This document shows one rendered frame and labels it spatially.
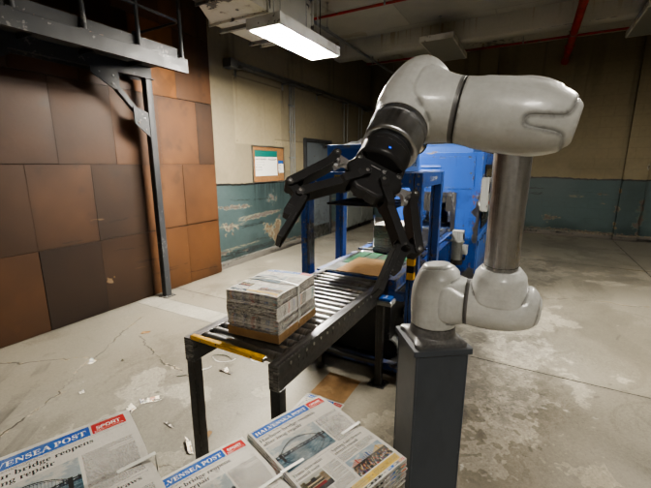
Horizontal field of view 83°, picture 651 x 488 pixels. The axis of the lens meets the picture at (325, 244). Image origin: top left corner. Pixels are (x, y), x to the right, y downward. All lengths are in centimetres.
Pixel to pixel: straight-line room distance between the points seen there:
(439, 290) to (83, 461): 100
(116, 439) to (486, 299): 102
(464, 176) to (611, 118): 565
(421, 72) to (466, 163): 418
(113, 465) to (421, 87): 85
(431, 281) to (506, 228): 28
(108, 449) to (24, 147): 363
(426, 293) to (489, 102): 79
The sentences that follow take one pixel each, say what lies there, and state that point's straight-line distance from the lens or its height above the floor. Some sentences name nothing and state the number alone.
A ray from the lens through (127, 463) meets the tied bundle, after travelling 88.
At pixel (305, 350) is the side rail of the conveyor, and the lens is 174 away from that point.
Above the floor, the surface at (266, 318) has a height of 93.
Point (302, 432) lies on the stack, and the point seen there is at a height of 83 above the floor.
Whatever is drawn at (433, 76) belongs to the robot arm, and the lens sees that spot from 63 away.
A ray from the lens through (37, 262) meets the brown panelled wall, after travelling 437.
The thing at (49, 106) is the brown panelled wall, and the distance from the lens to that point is 444.
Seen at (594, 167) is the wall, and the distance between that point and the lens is 996.
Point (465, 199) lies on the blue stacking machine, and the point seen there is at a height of 118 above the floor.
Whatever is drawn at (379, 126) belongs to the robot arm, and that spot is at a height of 166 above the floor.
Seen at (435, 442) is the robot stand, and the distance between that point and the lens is 153.
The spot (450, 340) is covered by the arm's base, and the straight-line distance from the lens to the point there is 135.
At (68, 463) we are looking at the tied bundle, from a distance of 93.
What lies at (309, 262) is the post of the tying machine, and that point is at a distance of 296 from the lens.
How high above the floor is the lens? 160
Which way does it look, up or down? 12 degrees down
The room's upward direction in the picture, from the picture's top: straight up
